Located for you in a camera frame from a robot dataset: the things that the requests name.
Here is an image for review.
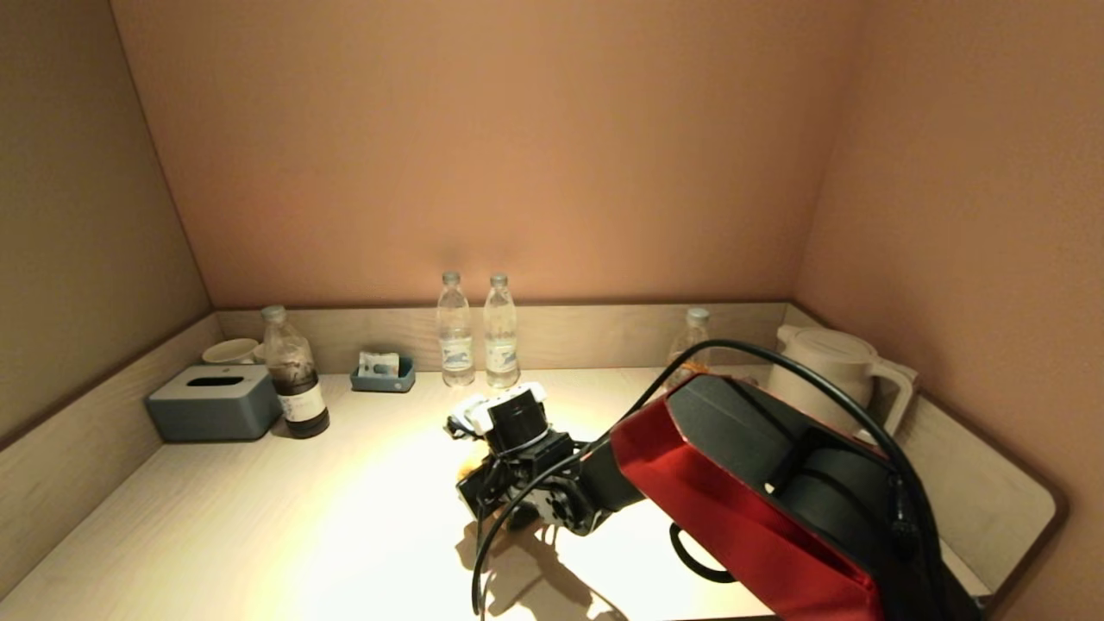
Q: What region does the orange microfibre cloth grey underside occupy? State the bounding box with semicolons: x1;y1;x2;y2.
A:
455;423;498;486

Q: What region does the amber tea bottle white cap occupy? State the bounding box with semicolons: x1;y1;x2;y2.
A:
668;307;713;382

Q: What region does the small blue tray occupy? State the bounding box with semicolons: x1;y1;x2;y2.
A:
350;357;416;394

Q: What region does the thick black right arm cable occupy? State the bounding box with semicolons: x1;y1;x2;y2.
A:
471;339;943;618

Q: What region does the white electric kettle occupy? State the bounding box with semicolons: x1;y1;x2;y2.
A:
768;324;918;442

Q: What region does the dark liquid bottle white label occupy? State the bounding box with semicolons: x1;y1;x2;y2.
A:
261;305;330;440

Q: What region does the black cable loop under right arm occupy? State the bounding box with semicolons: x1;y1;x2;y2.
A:
670;524;739;585

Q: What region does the clear water bottle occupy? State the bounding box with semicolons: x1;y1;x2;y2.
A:
436;271;476;389
483;274;520;390

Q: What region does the white ceramic cup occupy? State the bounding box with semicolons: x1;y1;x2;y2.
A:
202;339;265;367

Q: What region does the grey-blue tissue box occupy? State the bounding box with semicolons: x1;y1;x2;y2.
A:
146;365;282;443

